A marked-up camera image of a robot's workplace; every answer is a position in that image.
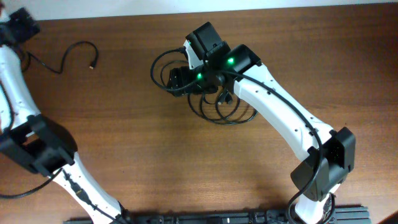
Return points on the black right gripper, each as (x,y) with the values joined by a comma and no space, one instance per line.
(180,77)

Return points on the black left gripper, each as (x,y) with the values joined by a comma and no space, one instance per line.
(27,24)

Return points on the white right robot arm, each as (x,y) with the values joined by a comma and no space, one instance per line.
(326,155)

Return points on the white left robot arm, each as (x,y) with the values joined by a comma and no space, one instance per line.
(37,143)

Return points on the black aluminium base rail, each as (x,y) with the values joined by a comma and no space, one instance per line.
(341,215)

